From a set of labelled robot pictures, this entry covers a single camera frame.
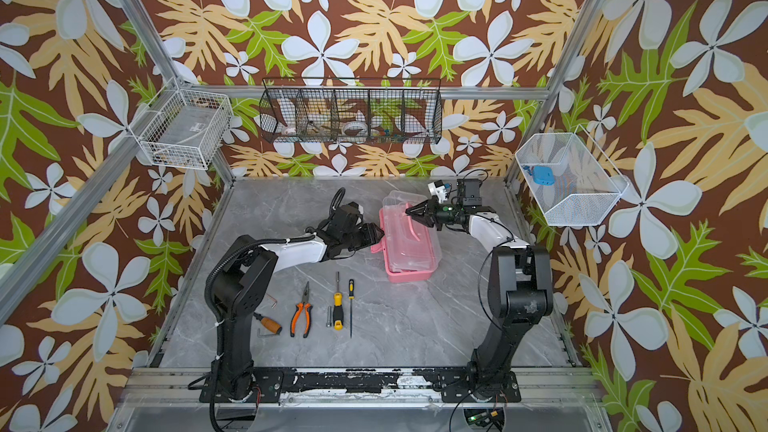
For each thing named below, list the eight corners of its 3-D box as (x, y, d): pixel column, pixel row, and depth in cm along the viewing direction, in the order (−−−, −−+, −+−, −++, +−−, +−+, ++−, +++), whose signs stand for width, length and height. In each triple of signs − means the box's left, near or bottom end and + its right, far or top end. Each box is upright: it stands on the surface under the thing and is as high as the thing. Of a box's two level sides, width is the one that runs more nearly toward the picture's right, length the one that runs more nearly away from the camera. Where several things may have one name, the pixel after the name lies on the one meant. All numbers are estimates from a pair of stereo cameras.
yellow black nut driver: (334, 331, 84) (333, 328, 83) (334, 275, 95) (333, 271, 94) (343, 330, 85) (343, 327, 83) (342, 274, 96) (342, 271, 94)
